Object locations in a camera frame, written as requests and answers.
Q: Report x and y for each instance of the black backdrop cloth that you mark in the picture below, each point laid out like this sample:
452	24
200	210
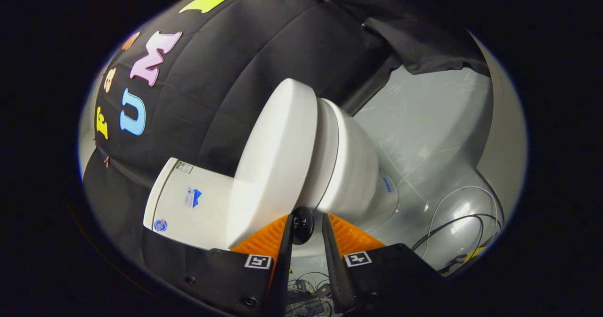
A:
226	72

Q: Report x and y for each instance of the white ceramic toilet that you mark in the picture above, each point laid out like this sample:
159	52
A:
358	166

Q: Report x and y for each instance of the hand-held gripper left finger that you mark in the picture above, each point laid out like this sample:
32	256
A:
221	274

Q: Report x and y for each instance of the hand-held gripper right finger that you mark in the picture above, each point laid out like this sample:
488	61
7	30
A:
337	270

